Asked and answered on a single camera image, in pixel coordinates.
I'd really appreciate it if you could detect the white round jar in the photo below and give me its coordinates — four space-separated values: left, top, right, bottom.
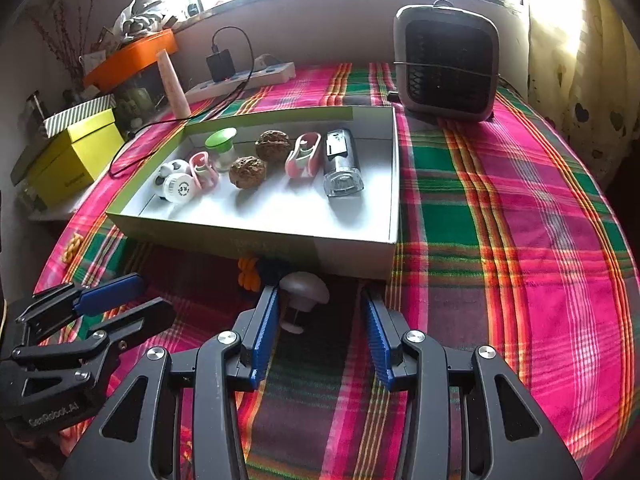
163 172 196 204

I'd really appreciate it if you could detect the panda round toy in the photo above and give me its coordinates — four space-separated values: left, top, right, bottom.
152 159 193 200

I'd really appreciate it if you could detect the pink clip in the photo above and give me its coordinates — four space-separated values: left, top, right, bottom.
189 151 219 191
284 132 322 179

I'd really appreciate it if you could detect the white mushroom massager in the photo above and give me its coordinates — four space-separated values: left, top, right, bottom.
279 271 330 335

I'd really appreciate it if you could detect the brown walnut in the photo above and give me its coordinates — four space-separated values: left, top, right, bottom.
255 129 292 164
229 156 267 190

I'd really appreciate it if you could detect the green mushroom massager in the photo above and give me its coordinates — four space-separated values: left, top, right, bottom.
205 127 238 171

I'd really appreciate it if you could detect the black rectangular device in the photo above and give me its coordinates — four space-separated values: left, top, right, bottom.
323 128 364 198

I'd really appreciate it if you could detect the yellow shoe box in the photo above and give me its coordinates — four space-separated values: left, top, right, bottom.
26 108 124 208

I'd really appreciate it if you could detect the green striped box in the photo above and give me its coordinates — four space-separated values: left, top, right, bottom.
10 93 117 187

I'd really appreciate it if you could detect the pink plaid tablecloth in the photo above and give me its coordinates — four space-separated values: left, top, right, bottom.
36 63 639 479

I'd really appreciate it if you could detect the pink cream tube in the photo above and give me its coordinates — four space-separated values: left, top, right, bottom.
156 49 191 119

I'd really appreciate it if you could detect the orange box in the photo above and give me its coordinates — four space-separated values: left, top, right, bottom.
84 29 178 92

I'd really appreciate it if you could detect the white cardboard box tray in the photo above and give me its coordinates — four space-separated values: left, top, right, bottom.
106 106 400 280

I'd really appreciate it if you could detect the black charger adapter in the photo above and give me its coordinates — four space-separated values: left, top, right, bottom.
206 49 236 82

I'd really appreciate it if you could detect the white power strip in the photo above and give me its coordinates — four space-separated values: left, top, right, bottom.
186 62 296 104

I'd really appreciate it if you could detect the white plug on strip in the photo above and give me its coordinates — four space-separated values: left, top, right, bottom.
254 53 281 72

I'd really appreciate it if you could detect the yellow heart curtain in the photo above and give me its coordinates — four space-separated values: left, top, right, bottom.
528 0 639 188

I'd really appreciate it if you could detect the grey black mini heater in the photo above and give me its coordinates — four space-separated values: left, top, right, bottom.
393 0 500 122

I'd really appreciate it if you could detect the yellow braided chain toy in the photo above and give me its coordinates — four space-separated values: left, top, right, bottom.
61 233 85 266

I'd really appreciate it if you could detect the black charger cable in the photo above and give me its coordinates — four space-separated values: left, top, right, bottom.
107 25 256 180

